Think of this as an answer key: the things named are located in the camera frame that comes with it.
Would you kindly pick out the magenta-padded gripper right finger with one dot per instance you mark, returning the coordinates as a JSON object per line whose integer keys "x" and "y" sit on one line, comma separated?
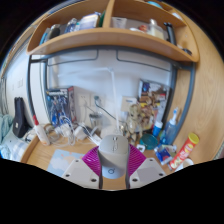
{"x": 146, "y": 171}

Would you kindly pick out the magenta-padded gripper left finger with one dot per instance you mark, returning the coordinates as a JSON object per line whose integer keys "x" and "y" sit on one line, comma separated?
{"x": 78, "y": 171}

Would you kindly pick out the white computer mouse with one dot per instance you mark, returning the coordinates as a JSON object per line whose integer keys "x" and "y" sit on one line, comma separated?
{"x": 113, "y": 156}

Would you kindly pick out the pastel cloud print mouse pad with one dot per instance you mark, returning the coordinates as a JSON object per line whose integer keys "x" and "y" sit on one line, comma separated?
{"x": 61, "y": 160}

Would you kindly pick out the blue snack packet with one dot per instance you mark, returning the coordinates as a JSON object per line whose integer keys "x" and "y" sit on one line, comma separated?
{"x": 165, "y": 155}

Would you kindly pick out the teal round tin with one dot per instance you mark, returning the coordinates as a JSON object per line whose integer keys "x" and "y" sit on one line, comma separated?
{"x": 149, "y": 141}

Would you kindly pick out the white power strip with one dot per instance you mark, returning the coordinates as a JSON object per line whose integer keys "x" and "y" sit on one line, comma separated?
{"x": 95, "y": 139}

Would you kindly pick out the white mug with face print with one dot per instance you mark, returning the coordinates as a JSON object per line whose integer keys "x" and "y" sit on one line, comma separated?
{"x": 186, "y": 164}

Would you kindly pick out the red chips can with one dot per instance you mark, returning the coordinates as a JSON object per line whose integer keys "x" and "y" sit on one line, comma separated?
{"x": 183, "y": 151}

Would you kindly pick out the blue spray bottle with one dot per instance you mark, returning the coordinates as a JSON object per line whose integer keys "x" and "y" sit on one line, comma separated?
{"x": 170, "y": 130}

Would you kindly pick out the clear glass jar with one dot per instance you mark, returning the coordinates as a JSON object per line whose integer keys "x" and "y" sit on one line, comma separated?
{"x": 95, "y": 121}

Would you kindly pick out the white bottle with red cap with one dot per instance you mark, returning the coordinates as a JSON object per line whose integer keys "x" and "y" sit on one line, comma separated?
{"x": 41, "y": 133}

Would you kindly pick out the blue robot model kit box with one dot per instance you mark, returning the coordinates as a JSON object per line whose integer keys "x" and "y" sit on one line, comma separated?
{"x": 60, "y": 105}

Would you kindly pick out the colourful model kit box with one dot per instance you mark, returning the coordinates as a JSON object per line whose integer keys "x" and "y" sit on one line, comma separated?
{"x": 153, "y": 98}

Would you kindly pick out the black bag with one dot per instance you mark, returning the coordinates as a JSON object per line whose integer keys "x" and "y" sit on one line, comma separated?
{"x": 20, "y": 120}

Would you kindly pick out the white desk lamp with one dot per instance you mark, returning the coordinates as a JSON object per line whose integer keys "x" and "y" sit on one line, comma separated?
{"x": 115, "y": 100}

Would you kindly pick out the teal blanket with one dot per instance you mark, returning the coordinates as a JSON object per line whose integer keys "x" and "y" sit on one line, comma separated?
{"x": 5, "y": 128}

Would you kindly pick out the wooden wall shelf unit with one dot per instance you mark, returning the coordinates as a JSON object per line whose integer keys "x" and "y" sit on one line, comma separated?
{"x": 110, "y": 38}

